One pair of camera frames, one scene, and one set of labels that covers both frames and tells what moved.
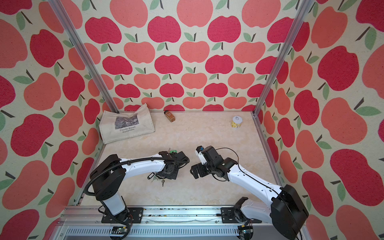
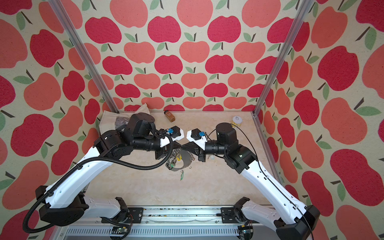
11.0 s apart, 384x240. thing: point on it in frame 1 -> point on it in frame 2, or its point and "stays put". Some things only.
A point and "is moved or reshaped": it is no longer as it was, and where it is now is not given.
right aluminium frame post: (301, 13) stays put
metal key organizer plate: (155, 178) is moved or reshaped
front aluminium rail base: (159, 222) stays put
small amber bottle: (170, 116) stays put
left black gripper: (169, 172) -> (163, 151)
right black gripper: (196, 171) -> (201, 153)
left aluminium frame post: (84, 53) stays put
